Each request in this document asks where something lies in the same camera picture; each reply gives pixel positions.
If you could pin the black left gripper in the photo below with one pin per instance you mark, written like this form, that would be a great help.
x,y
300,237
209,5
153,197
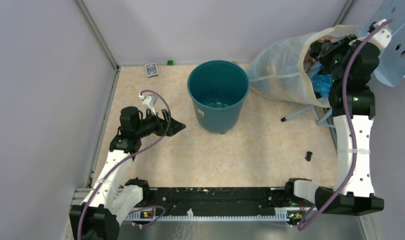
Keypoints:
x,y
161,124

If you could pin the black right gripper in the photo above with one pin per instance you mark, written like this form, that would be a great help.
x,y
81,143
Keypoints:
x,y
326,49

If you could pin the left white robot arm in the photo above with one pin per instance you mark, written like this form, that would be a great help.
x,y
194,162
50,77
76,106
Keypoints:
x,y
101,212

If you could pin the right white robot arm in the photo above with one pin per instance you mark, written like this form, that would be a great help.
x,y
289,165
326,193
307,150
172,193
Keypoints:
x,y
350,62

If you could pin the pink trash bag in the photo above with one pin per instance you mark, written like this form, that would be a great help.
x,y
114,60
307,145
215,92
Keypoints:
x,y
308,62

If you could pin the blue trash bag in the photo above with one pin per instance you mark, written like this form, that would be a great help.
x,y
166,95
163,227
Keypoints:
x,y
321,83

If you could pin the translucent bag of trash bags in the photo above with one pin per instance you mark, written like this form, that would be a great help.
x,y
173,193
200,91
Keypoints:
x,y
278,72

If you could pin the teal plastic trash bin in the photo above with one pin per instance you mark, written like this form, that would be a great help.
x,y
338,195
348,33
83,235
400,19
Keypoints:
x,y
218,89

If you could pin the blue playing card box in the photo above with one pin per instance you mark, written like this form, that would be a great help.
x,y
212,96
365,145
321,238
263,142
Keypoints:
x,y
151,70

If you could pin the perforated light blue panel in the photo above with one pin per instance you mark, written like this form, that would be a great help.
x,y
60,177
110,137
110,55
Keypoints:
x,y
391,69

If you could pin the small black plastic clip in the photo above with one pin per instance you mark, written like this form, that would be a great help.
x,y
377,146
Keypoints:
x,y
308,156

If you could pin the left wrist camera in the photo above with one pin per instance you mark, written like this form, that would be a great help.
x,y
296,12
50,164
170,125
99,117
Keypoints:
x,y
148,102

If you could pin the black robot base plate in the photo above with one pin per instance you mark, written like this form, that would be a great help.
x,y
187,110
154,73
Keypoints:
x,y
219,201

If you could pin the white cable duct strip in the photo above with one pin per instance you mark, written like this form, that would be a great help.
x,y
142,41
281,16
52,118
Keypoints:
x,y
279,216

